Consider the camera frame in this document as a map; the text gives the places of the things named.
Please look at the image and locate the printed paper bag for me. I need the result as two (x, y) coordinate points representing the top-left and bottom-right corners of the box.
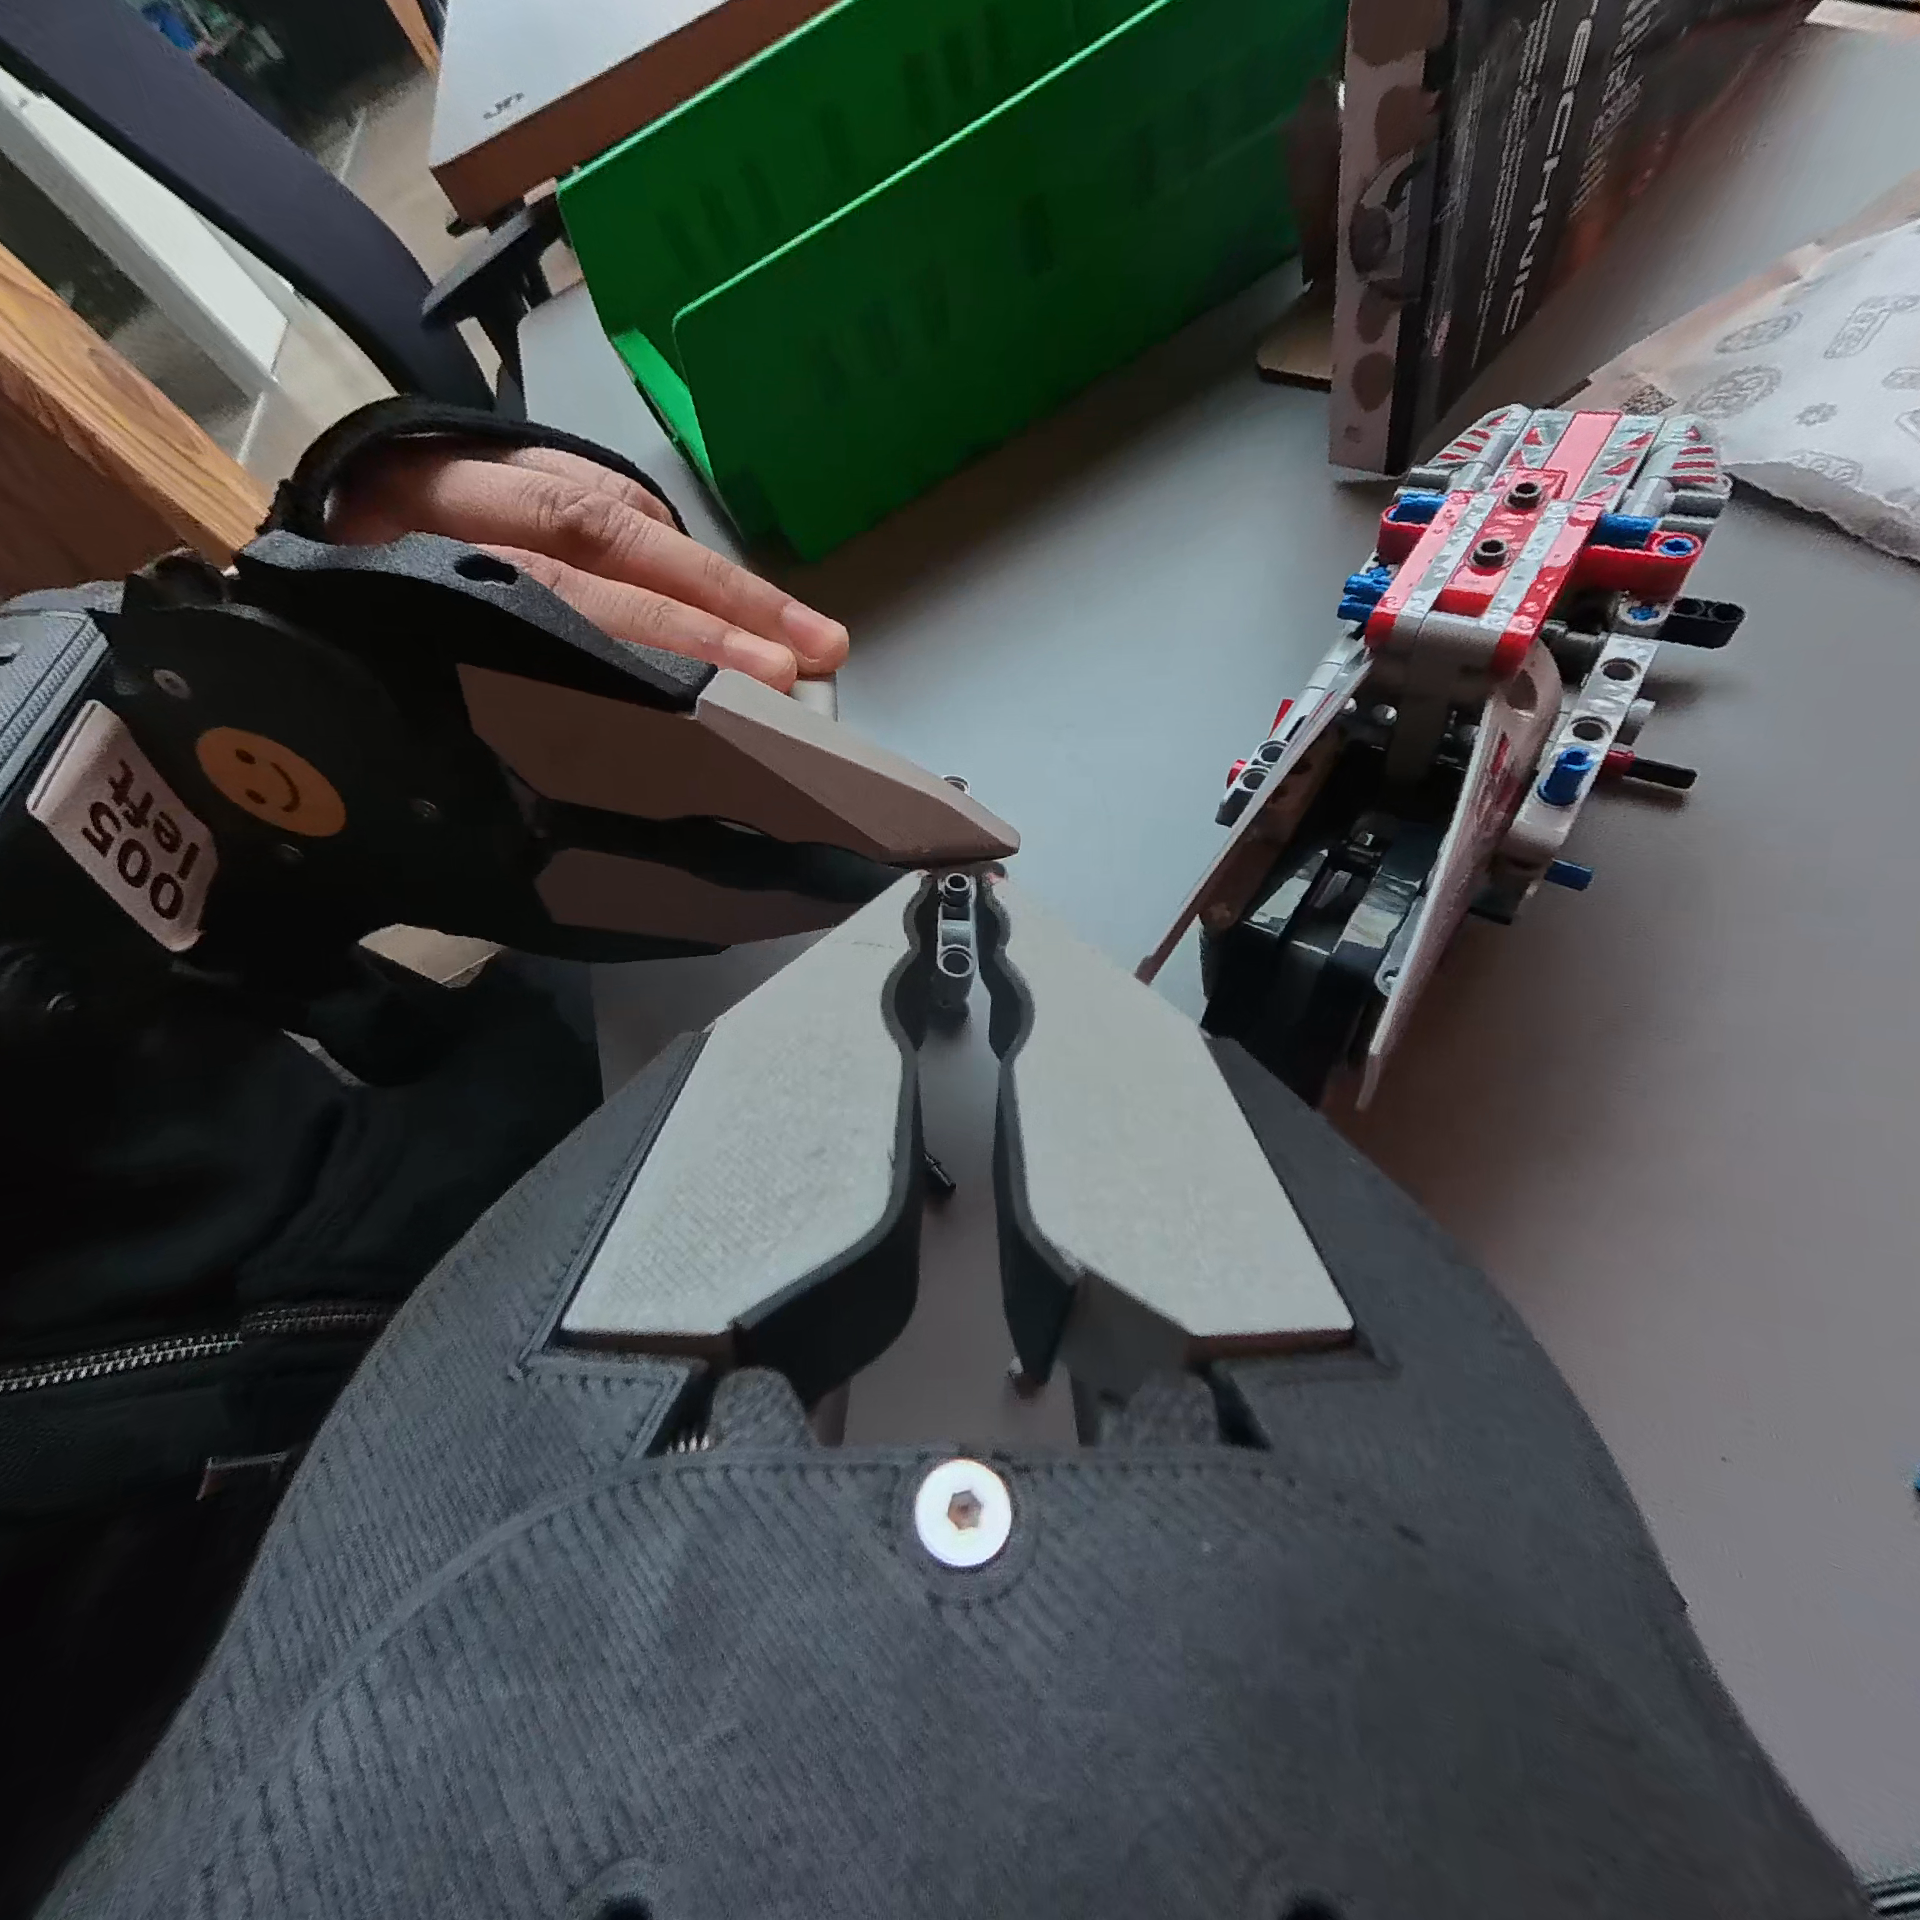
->
(1587, 215), (1920, 566)

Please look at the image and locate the black lego set box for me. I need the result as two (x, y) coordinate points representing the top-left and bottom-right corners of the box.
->
(1253, 0), (1819, 484)

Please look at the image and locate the green plastic bin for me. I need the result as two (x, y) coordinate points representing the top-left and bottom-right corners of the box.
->
(555, 0), (1353, 566)

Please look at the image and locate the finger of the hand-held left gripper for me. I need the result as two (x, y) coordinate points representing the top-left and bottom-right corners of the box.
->
(529, 831), (914, 950)
(456, 662), (1024, 874)

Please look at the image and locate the black office chair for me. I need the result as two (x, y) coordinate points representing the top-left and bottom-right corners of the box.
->
(0, 0), (572, 414)

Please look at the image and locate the red grey lego vehicle model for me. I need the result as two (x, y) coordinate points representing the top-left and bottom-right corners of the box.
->
(1137, 403), (1749, 1116)

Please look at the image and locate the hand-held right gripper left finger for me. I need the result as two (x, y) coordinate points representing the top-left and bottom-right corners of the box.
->
(559, 874), (932, 1440)

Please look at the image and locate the black zip jacket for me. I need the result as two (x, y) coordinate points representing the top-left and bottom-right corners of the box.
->
(0, 931), (601, 1920)

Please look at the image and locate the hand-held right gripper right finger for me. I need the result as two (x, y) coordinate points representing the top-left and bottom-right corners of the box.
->
(987, 882), (1357, 1450)

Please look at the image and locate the person's left hand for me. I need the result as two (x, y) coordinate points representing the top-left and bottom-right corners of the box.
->
(321, 442), (855, 692)

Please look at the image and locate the grey lego beam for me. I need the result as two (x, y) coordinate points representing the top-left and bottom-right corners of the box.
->
(929, 874), (986, 1023)

